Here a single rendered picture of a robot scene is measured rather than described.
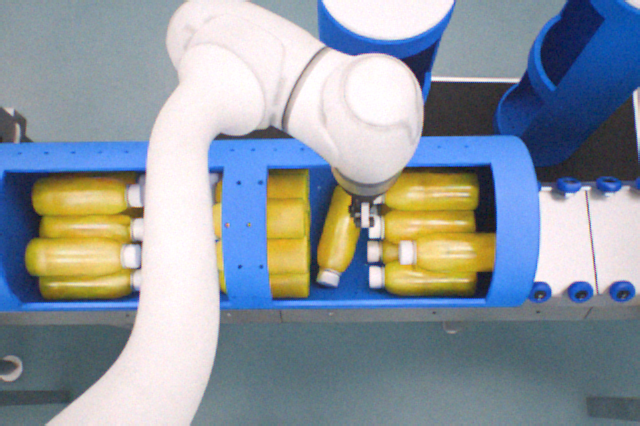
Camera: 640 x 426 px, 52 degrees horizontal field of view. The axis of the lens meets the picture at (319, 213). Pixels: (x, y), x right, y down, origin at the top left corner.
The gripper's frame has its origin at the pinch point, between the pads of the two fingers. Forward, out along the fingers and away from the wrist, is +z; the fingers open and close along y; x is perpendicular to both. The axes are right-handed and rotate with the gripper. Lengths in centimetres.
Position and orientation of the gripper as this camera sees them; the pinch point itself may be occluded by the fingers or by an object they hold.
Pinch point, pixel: (360, 207)
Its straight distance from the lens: 100.4
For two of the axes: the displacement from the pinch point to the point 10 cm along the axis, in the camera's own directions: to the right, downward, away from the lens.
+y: 0.0, -9.7, 2.6
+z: 0.2, 2.6, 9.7
